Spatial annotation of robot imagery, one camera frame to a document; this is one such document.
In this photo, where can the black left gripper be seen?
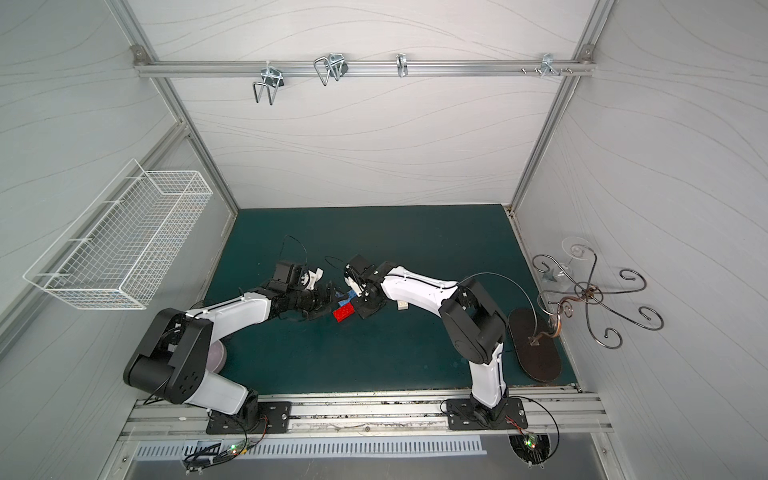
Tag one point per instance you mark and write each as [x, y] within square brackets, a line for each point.
[324, 297]

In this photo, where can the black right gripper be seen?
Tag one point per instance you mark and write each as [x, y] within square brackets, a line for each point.
[360, 294]

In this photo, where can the blue lego brick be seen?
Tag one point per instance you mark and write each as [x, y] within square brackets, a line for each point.
[345, 299]

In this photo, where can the red lego brick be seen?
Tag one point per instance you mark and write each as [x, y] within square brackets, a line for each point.
[343, 312]

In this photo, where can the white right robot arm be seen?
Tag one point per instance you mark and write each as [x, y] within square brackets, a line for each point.
[474, 322]

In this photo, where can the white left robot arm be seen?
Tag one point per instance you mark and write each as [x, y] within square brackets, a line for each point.
[170, 361]

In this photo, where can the green table mat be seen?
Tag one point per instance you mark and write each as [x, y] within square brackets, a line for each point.
[391, 350]

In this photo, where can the lilac bowl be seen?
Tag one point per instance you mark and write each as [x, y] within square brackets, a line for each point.
[217, 357]

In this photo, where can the white vent strip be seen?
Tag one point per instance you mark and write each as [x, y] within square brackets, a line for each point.
[321, 447]

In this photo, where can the dark oval stand base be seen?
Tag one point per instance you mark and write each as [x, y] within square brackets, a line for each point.
[536, 352]

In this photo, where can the metal curled hook stand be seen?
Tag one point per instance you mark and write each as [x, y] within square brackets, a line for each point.
[558, 305]

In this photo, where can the metal double hook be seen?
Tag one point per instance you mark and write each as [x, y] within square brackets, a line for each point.
[267, 87]

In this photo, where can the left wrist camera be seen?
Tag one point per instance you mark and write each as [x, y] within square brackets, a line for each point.
[290, 275]

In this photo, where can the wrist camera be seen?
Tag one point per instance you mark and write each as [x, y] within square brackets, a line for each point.
[290, 275]
[356, 274]

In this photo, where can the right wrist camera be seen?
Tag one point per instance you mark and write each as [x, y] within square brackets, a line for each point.
[356, 274]

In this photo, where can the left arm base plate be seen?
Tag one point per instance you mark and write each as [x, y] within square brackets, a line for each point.
[270, 417]

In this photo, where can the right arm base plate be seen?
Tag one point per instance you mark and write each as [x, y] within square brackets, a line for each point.
[468, 414]

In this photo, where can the white wire basket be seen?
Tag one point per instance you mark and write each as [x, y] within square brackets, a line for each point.
[116, 253]

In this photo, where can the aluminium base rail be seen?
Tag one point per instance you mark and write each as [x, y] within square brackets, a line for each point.
[380, 413]

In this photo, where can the metal wire clip hook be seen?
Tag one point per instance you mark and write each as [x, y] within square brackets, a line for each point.
[332, 66]

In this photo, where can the small metal ring hook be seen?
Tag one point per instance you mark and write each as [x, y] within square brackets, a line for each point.
[401, 65]

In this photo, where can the horizontal aluminium rail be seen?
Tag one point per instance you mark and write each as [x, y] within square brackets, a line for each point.
[357, 68]

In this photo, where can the metal bracket hook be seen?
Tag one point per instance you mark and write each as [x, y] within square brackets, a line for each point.
[547, 68]

